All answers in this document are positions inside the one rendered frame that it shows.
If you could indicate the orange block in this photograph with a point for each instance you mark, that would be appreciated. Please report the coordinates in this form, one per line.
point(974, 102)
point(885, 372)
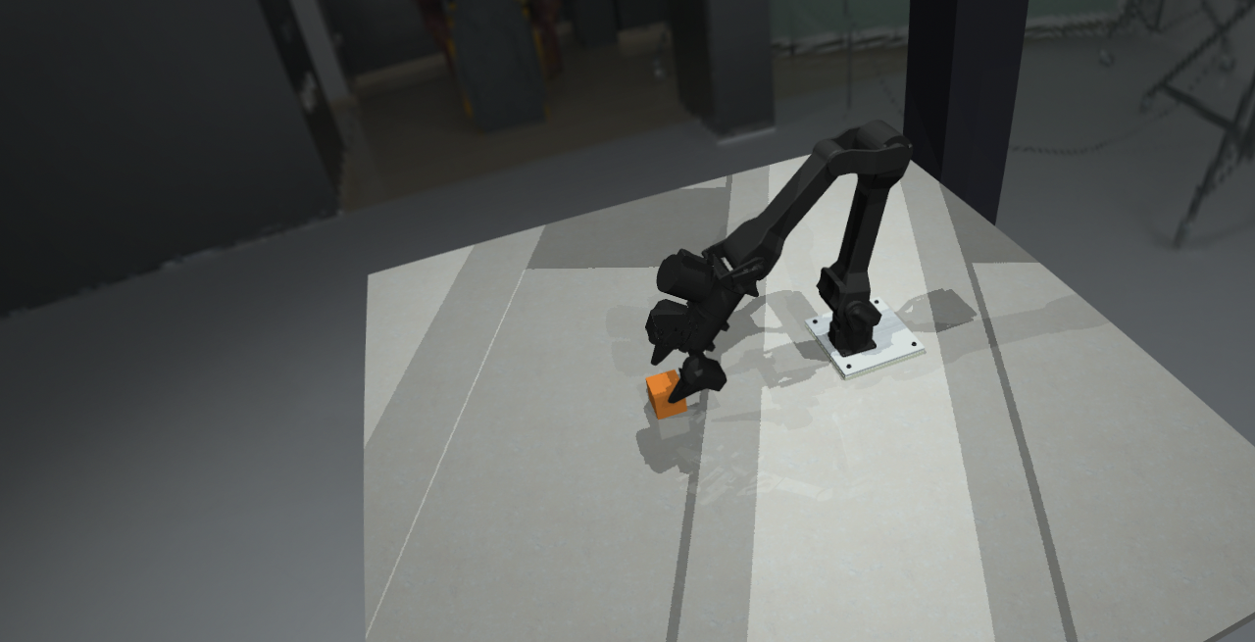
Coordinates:
point(660, 387)

